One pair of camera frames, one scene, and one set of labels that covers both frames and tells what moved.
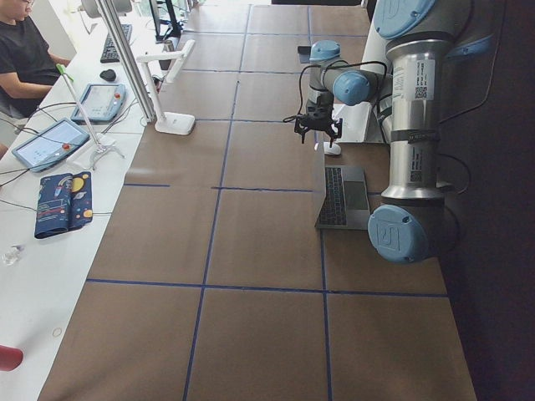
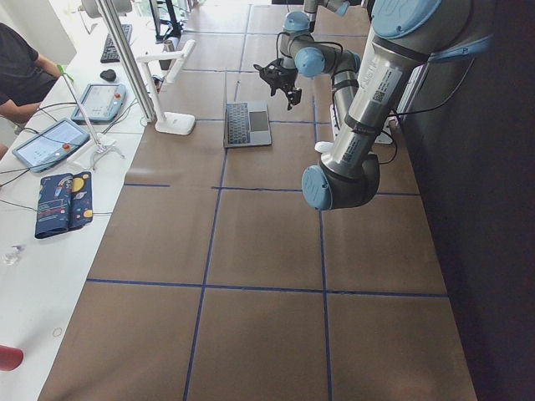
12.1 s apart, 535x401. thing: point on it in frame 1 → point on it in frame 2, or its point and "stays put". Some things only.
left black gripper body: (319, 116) → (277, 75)
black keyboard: (109, 53) stays put
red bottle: (10, 357) stays put
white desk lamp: (169, 122) stays put
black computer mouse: (109, 75) stays put
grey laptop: (346, 205) → (247, 124)
